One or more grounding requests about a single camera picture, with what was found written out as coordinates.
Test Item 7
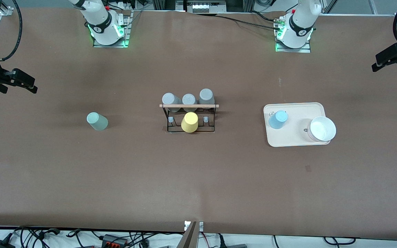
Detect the pale green cup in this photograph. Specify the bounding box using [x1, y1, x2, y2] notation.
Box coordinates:
[86, 112, 109, 131]

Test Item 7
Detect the light blue cup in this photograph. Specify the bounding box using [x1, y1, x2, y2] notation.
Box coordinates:
[268, 110, 288, 130]

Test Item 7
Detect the white bowl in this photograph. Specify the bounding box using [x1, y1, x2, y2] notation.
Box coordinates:
[307, 116, 337, 143]

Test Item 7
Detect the beige rectangular tray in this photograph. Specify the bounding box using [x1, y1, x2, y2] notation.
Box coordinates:
[263, 102, 331, 148]

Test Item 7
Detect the grey cup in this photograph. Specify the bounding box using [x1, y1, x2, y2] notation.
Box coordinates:
[198, 88, 215, 110]
[162, 92, 182, 113]
[182, 93, 198, 111]

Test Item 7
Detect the yellow cup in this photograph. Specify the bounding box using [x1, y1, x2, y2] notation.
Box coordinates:
[181, 112, 199, 133]

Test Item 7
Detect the grey metal beam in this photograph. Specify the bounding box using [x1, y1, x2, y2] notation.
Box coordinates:
[176, 221, 198, 248]

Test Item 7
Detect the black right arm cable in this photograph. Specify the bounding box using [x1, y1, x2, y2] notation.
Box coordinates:
[0, 0, 23, 62]

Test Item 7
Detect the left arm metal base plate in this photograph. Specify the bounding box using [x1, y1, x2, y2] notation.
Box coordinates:
[275, 17, 312, 53]

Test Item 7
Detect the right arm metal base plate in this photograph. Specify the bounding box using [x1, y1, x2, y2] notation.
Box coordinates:
[93, 10, 132, 48]

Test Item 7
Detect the black cable on table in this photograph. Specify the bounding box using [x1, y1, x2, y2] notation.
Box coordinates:
[216, 14, 279, 31]

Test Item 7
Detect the black aluminium frame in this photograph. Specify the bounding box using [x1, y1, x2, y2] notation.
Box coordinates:
[152, 0, 185, 11]

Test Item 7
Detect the black wire cup rack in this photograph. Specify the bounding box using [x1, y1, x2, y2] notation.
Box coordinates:
[160, 103, 220, 134]

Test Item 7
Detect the silver beam bracket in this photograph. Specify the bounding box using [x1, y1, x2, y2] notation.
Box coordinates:
[184, 220, 204, 232]

